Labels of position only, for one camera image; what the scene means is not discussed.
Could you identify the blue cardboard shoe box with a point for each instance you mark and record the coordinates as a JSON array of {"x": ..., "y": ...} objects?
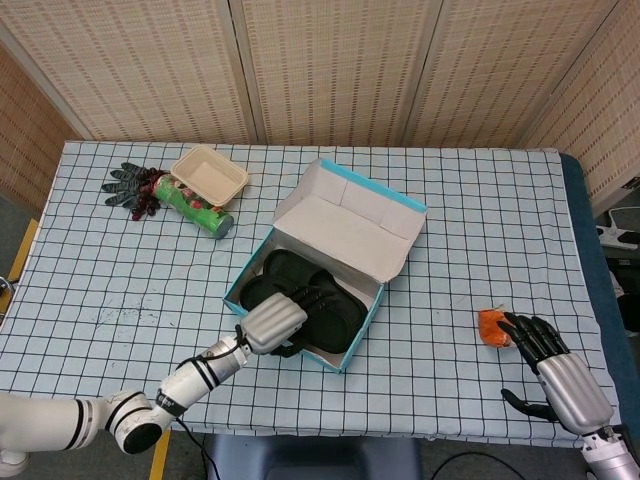
[{"x": 350, "y": 220}]

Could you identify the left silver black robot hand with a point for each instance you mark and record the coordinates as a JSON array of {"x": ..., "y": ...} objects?
[{"x": 272, "y": 320}]

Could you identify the white plastic equipment base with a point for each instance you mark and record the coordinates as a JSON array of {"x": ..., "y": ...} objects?
[{"x": 617, "y": 232}]

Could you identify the beige plastic food container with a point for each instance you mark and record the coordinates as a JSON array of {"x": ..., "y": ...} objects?
[{"x": 207, "y": 172}]

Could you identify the woven bamboo screen panel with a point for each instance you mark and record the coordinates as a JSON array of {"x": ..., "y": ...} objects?
[
  {"x": 340, "y": 65},
  {"x": 150, "y": 65},
  {"x": 500, "y": 65},
  {"x": 25, "y": 125},
  {"x": 610, "y": 115}
]

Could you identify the green cylindrical snack can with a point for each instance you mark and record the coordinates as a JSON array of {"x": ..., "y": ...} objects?
[{"x": 195, "y": 205}]

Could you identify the blue checked tablecloth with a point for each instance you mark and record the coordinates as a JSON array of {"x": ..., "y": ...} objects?
[{"x": 450, "y": 250}]

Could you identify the small metal clamp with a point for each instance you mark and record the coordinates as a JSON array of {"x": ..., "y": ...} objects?
[{"x": 5, "y": 287}]

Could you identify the dark blue table pad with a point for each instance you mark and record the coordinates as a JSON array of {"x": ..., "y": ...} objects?
[{"x": 585, "y": 240}]

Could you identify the orange snack packet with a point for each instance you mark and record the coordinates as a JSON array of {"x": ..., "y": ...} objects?
[{"x": 490, "y": 327}]

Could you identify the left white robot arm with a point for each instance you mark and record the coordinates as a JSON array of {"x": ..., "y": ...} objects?
[{"x": 200, "y": 375}]

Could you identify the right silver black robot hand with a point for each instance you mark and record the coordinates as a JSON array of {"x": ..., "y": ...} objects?
[{"x": 570, "y": 385}]

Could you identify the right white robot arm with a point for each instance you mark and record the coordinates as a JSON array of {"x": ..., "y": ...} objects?
[{"x": 615, "y": 460}]

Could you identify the black equipment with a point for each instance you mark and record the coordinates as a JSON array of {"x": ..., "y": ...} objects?
[{"x": 627, "y": 300}]

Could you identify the black rubber slipper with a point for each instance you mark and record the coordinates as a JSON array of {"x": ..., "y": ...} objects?
[
  {"x": 330, "y": 332},
  {"x": 290, "y": 265}
]

